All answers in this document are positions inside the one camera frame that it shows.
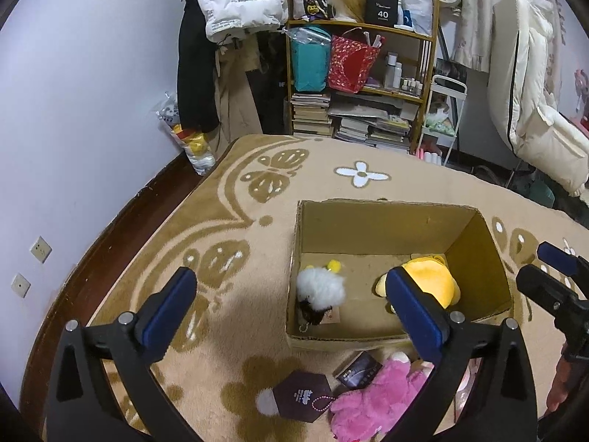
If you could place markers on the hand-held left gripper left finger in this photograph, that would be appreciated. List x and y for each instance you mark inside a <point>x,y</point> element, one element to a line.
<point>171,313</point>

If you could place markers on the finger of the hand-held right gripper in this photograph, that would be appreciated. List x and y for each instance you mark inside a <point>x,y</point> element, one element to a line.
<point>557,258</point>
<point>543,290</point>

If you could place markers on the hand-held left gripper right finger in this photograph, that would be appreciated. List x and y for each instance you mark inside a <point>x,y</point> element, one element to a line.
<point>414,315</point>

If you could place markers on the small dark packet box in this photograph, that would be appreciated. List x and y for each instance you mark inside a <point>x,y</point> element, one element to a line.
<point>359,370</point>

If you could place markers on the printed cardboard box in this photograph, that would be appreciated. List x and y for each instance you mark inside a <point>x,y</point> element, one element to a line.
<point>359,235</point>

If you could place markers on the pink plush toy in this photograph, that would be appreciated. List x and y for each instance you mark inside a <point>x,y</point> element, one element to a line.
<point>368,405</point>

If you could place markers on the person's right hand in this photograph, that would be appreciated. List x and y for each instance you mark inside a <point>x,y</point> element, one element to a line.
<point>559,380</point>

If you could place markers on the yellow plush toy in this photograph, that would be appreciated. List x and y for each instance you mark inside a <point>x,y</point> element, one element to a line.
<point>435,281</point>

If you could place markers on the white fluffy plush toy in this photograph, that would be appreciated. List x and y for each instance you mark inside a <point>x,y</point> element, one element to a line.
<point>320,287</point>

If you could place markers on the beige patterned rug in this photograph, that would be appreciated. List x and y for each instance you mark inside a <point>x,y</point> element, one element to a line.
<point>221,212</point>

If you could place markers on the dark hexagonal card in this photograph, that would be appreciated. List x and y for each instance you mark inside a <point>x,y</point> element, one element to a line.
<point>301,393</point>

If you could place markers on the folded white quilt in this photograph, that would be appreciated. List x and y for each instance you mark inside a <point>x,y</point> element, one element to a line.
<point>534,92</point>

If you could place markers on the clear plastic bag of toys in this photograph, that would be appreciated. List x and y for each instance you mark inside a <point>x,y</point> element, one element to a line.
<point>188,142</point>

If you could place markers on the white trolley cart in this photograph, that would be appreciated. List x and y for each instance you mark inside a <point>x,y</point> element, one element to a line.
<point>444,115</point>

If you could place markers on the stack of books and papers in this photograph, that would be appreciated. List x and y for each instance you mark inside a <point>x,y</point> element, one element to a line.
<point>372,129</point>

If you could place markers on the beige hanging garment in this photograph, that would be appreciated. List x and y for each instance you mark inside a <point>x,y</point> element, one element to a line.
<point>234,101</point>

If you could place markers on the wooden bookshelf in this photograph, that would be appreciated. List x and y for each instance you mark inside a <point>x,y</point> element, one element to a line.
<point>428,78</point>

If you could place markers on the group of white bottles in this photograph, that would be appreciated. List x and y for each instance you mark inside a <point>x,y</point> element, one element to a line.
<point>400,76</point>

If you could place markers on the black hanging coat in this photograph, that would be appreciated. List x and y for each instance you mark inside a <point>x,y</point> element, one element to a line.
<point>195,69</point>

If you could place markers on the dark hanging garment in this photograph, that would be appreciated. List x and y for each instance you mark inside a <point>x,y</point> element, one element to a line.
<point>271,87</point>

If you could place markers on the red patterned bag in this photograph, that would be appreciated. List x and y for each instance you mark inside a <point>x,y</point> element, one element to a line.
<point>352,62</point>

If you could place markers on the pale floral hanging cloth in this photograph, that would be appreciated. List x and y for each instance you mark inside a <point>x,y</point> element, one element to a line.
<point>478,9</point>

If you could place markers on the teal bag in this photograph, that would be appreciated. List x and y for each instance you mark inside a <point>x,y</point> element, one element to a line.
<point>309,62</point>

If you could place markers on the white plastic bag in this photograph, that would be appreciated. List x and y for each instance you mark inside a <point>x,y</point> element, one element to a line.
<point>418,4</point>

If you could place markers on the black box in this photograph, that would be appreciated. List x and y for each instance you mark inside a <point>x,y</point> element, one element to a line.
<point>383,8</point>

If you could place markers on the white puffer jacket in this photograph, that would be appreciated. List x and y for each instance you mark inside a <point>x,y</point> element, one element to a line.
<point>239,0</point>

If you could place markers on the wall socket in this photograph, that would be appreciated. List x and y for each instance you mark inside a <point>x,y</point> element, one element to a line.
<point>40,249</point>
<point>20,285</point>

